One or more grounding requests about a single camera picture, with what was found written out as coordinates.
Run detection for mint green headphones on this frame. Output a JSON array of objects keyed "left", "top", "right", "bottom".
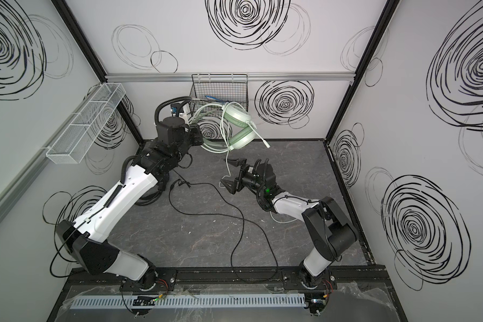
[{"left": 189, "top": 101, "right": 270, "bottom": 154}]

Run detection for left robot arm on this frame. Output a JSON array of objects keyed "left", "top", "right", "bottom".
[{"left": 56, "top": 96, "right": 203, "bottom": 291}]

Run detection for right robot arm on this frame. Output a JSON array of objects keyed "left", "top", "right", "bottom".
[{"left": 221, "top": 158, "right": 359, "bottom": 289}]

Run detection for black and blue headphones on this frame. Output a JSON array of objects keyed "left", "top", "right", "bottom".
[{"left": 135, "top": 174, "right": 170, "bottom": 207}]

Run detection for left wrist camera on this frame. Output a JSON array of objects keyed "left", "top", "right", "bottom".
[{"left": 170, "top": 102, "right": 191, "bottom": 123}]

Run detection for black wire basket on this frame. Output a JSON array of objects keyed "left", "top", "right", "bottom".
[{"left": 189, "top": 73, "right": 249, "bottom": 115}]

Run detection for clear wall shelf bin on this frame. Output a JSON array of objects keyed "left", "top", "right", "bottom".
[{"left": 46, "top": 83, "right": 126, "bottom": 164}]

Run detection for black corner frame post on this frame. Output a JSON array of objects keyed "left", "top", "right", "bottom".
[{"left": 50, "top": 0, "right": 144, "bottom": 146}]

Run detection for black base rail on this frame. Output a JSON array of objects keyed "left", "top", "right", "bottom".
[{"left": 63, "top": 265, "right": 393, "bottom": 292}]

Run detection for white slotted cable duct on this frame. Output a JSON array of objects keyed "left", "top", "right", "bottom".
[{"left": 69, "top": 294, "right": 307, "bottom": 310}]

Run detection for side wall aluminium rail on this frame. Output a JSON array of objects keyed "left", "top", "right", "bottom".
[{"left": 0, "top": 86, "right": 103, "bottom": 242}]

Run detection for right corner frame post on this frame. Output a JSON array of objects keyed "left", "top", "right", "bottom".
[{"left": 325, "top": 0, "right": 400, "bottom": 145}]

